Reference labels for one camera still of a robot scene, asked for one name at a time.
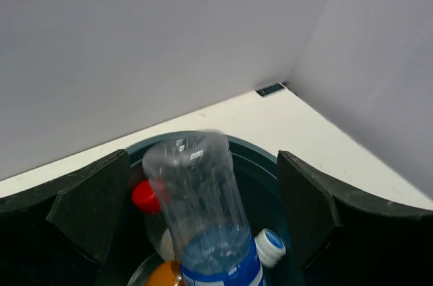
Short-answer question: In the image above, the black logo sticker right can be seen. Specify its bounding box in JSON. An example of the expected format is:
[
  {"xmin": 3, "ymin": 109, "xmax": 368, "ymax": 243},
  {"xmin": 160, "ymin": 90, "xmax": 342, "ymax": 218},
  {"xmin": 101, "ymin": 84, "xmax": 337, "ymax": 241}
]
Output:
[{"xmin": 255, "ymin": 82, "xmax": 285, "ymax": 97}]

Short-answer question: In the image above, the orange bottle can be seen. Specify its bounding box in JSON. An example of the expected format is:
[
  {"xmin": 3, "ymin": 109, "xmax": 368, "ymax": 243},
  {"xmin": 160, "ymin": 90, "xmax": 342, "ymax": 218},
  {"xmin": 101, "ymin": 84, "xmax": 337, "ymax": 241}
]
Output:
[{"xmin": 145, "ymin": 260, "xmax": 185, "ymax": 286}]

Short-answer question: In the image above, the dark teal plastic bin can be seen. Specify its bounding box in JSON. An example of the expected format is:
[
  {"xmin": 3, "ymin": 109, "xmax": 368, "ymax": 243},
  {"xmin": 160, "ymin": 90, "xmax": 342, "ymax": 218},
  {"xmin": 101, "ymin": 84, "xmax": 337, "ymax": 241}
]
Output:
[{"xmin": 126, "ymin": 130, "xmax": 306, "ymax": 285}]

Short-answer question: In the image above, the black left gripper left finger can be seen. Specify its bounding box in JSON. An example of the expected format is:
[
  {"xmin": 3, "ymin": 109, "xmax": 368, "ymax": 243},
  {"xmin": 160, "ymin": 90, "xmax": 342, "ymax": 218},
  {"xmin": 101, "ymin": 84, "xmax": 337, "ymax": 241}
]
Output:
[{"xmin": 1, "ymin": 149, "xmax": 130, "ymax": 285}]

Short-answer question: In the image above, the blue label bottle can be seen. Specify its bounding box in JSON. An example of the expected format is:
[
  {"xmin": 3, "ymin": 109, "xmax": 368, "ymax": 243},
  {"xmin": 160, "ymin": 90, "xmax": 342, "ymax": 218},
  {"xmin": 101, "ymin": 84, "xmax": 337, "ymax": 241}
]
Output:
[
  {"xmin": 254, "ymin": 229, "xmax": 287, "ymax": 268},
  {"xmin": 142, "ymin": 131, "xmax": 265, "ymax": 286}
]

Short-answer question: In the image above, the red cap clear bottle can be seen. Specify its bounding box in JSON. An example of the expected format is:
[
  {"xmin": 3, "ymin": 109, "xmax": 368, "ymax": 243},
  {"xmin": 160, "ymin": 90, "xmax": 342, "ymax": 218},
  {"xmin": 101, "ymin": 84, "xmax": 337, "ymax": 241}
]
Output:
[{"xmin": 131, "ymin": 180, "xmax": 175, "ymax": 262}]

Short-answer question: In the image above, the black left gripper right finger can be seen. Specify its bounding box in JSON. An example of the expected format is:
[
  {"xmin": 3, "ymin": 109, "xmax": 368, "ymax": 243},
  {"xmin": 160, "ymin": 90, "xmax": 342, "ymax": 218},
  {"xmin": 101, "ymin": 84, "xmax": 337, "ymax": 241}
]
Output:
[{"xmin": 277, "ymin": 151, "xmax": 432, "ymax": 285}]

